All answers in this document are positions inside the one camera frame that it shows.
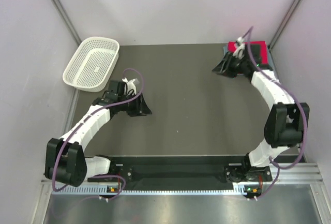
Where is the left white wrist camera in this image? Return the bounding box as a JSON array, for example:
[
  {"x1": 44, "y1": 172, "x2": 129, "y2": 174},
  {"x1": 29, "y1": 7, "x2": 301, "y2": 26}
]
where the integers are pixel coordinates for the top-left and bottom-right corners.
[{"x1": 122, "y1": 78, "x2": 140, "y2": 95}]

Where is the aluminium corner post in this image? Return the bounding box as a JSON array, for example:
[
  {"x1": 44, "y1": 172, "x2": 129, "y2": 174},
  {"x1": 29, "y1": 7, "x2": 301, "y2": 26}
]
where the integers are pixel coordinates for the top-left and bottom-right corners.
[
  {"x1": 51, "y1": 0, "x2": 82, "y2": 45},
  {"x1": 267, "y1": 0, "x2": 302, "y2": 52}
]

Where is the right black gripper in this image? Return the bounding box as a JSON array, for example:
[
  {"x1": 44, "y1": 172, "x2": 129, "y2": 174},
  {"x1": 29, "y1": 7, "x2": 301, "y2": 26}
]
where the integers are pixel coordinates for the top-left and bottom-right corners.
[{"x1": 212, "y1": 52, "x2": 247, "y2": 79}]

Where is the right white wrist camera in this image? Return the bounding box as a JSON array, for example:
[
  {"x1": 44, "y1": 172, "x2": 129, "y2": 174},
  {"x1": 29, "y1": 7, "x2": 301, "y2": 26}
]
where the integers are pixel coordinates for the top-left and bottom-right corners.
[{"x1": 233, "y1": 36, "x2": 246, "y2": 59}]

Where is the folded blue t shirt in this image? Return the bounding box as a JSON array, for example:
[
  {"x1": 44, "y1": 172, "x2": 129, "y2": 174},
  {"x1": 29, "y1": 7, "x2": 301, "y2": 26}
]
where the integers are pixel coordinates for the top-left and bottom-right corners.
[{"x1": 222, "y1": 45, "x2": 274, "y2": 74}]

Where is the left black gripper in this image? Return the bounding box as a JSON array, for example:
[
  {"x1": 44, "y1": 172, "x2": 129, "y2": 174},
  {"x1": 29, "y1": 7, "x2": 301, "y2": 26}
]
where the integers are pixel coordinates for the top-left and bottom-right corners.
[{"x1": 118, "y1": 92, "x2": 152, "y2": 117}]

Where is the right aluminium corner post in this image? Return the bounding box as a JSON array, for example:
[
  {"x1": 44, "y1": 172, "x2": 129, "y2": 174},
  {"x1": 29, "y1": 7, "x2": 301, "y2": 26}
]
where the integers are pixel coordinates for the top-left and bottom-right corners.
[{"x1": 267, "y1": 0, "x2": 302, "y2": 52}]

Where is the aluminium frame rail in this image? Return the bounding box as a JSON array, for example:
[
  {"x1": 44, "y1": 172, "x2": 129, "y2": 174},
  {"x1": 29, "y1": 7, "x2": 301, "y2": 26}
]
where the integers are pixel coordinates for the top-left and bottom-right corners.
[{"x1": 55, "y1": 163, "x2": 321, "y2": 191}]

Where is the grey slotted cable duct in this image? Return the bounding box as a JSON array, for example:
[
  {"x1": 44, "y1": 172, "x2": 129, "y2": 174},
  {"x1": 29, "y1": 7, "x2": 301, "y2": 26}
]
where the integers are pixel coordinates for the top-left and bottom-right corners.
[{"x1": 51, "y1": 184, "x2": 262, "y2": 196}]

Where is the left aluminium corner post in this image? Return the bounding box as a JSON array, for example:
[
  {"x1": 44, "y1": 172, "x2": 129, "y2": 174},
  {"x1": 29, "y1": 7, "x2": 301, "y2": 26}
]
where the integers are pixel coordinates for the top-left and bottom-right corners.
[{"x1": 51, "y1": 0, "x2": 82, "y2": 45}]

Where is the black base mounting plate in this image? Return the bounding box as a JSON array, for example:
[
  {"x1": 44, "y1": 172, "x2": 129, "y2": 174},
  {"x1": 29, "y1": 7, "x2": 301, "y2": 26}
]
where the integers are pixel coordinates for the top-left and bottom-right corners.
[{"x1": 87, "y1": 156, "x2": 274, "y2": 184}]

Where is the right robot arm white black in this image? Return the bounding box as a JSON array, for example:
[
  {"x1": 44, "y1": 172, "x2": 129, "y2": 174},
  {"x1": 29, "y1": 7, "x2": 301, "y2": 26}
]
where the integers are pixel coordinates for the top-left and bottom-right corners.
[{"x1": 212, "y1": 41, "x2": 310, "y2": 181}]

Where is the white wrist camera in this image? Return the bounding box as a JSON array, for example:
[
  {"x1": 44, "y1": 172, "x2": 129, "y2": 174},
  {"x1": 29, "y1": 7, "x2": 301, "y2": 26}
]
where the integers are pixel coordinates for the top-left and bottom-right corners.
[
  {"x1": 233, "y1": 36, "x2": 246, "y2": 59},
  {"x1": 122, "y1": 78, "x2": 140, "y2": 95}
]

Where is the red t shirt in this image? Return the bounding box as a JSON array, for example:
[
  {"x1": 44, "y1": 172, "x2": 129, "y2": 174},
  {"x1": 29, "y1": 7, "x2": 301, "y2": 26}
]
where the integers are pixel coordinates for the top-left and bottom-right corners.
[{"x1": 223, "y1": 41, "x2": 268, "y2": 65}]

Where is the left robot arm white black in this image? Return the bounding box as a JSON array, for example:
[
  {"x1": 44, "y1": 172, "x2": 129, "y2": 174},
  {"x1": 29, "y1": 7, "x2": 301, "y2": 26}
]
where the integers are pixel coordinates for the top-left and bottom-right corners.
[{"x1": 44, "y1": 78, "x2": 152, "y2": 187}]

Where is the white perforated plastic basket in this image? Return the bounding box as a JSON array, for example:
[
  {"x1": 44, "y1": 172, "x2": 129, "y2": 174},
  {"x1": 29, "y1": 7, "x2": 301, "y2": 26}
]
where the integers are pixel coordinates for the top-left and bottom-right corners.
[{"x1": 63, "y1": 37, "x2": 120, "y2": 92}]

